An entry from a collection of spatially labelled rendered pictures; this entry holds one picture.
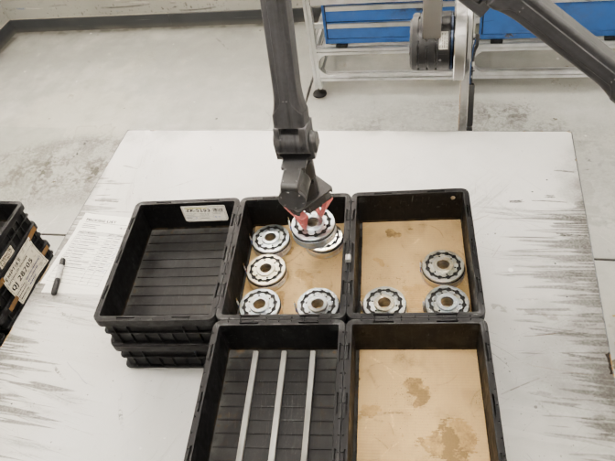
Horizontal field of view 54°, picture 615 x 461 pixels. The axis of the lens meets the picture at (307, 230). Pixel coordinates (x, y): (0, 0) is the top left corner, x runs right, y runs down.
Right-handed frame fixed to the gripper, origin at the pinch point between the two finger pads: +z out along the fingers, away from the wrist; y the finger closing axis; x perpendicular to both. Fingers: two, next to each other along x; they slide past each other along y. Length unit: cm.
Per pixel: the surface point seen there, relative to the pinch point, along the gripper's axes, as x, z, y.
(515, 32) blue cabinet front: 78, 77, 189
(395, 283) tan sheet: -15.4, 21.1, 10.8
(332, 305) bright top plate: -10.8, 17.7, -5.7
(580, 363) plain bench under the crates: -56, 33, 30
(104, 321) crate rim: 20, 10, -49
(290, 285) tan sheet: 3.0, 21.1, -8.2
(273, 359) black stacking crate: -10.7, 20.3, -24.6
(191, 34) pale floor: 283, 117, 110
